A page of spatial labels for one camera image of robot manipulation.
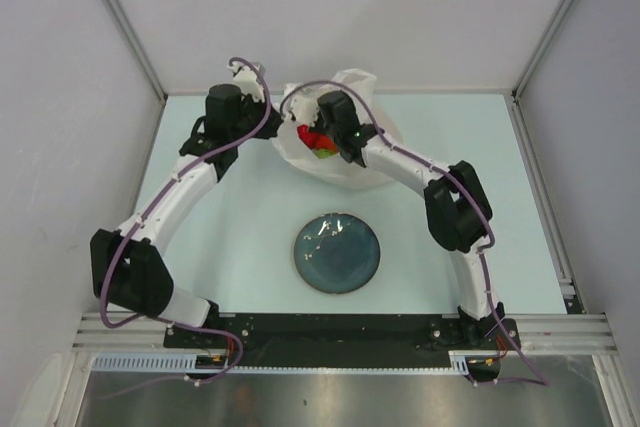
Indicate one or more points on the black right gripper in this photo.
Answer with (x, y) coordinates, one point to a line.
(318, 122)

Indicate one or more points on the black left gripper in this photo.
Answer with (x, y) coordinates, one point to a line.
(273, 121)

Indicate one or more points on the fake red pepper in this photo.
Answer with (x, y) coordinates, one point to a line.
(315, 140)

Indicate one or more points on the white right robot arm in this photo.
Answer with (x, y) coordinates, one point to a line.
(457, 209)

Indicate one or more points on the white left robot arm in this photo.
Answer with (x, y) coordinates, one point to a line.
(128, 267)

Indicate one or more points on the fake green apple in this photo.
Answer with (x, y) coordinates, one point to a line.
(323, 153)

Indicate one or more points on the blue ceramic plate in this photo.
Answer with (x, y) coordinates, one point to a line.
(336, 253)

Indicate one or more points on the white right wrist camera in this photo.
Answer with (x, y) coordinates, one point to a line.
(304, 107)

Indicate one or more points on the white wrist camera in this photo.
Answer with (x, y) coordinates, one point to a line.
(247, 80)
(304, 107)

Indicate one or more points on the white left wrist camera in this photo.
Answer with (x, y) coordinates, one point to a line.
(247, 80)

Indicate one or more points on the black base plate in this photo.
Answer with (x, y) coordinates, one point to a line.
(374, 342)

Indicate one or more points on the white slotted cable duct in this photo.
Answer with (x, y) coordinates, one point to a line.
(193, 364)

